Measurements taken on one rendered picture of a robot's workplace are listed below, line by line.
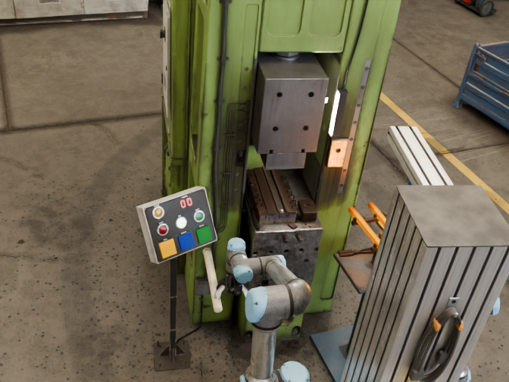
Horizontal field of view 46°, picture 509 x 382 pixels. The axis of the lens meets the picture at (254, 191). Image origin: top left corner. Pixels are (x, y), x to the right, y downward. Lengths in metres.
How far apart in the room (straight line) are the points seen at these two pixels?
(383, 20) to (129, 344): 2.33
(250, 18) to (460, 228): 1.52
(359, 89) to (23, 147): 3.35
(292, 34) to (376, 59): 0.45
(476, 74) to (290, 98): 4.13
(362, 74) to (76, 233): 2.48
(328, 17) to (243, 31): 0.39
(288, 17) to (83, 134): 3.24
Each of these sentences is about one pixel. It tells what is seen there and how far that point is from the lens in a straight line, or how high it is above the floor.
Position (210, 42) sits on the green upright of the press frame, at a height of 1.88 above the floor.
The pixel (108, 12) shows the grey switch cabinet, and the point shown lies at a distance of 8.05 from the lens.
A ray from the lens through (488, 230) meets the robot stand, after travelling 1.61.
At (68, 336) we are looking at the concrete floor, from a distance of 3.88.
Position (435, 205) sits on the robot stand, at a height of 2.03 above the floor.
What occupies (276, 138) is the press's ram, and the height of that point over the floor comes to 1.45.
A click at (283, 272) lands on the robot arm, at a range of 2.30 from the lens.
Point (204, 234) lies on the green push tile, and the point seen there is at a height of 1.01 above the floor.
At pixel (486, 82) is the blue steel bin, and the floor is 0.41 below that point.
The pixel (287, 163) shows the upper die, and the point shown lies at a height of 1.30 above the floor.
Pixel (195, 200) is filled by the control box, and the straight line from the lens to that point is 2.92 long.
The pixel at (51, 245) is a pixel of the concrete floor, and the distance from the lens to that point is 4.48.
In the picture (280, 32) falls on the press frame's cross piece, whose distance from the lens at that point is 2.80.
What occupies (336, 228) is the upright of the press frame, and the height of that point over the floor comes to 0.73.
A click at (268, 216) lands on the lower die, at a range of 3.16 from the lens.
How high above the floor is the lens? 2.94
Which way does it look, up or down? 36 degrees down
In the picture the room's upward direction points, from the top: 6 degrees clockwise
